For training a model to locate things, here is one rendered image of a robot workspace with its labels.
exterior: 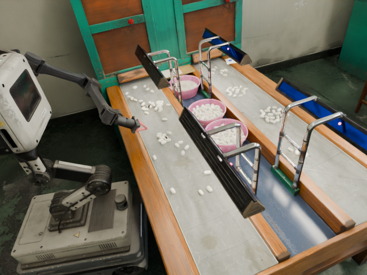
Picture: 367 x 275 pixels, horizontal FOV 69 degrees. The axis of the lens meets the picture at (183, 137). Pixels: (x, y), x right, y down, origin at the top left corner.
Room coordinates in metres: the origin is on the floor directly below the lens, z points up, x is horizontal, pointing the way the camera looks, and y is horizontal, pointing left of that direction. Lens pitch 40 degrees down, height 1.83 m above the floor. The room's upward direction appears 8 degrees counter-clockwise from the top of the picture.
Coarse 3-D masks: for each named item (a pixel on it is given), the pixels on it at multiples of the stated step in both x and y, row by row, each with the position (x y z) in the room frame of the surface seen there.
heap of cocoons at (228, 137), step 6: (216, 126) 1.37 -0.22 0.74; (222, 132) 1.30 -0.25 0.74; (228, 132) 1.30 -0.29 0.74; (234, 132) 1.28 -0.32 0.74; (216, 138) 1.25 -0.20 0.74; (222, 138) 1.25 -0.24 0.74; (228, 138) 1.24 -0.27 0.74; (234, 138) 1.23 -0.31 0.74; (222, 144) 1.20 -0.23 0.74; (228, 144) 1.18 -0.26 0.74
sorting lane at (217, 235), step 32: (160, 96) 1.86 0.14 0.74; (160, 128) 1.44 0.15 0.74; (160, 160) 1.13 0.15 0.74; (192, 160) 1.09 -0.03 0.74; (192, 192) 0.87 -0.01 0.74; (224, 192) 0.84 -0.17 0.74; (192, 224) 0.68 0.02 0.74; (224, 224) 0.66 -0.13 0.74; (192, 256) 0.53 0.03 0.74; (224, 256) 0.52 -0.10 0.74; (256, 256) 0.50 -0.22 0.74
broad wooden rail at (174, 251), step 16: (112, 96) 1.92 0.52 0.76; (128, 112) 1.66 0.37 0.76; (128, 128) 1.45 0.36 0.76; (128, 144) 1.29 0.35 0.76; (144, 160) 1.12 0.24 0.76; (144, 176) 1.00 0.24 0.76; (144, 192) 0.89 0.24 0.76; (160, 192) 0.88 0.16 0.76; (160, 208) 0.78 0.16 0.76; (160, 224) 0.69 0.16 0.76; (176, 224) 0.69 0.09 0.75; (160, 240) 0.61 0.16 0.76; (176, 240) 0.60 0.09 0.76; (176, 256) 0.53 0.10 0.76; (176, 272) 0.47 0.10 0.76; (192, 272) 0.46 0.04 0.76
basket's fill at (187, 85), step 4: (184, 80) 2.08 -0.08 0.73; (188, 80) 2.06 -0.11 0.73; (176, 84) 2.03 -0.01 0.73; (184, 84) 2.00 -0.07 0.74; (188, 84) 1.99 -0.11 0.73; (192, 84) 1.98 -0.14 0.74; (196, 84) 1.99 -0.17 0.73; (172, 88) 1.97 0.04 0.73; (184, 88) 1.93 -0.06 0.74; (188, 88) 1.92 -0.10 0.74; (192, 88) 1.91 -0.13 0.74
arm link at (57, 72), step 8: (32, 56) 1.40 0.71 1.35; (40, 64) 1.45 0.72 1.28; (48, 64) 1.48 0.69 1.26; (40, 72) 1.42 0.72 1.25; (48, 72) 1.44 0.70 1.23; (56, 72) 1.48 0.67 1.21; (64, 72) 1.52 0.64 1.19; (72, 72) 1.60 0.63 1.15; (72, 80) 1.55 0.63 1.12; (80, 80) 1.59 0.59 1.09; (88, 80) 1.59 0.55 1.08
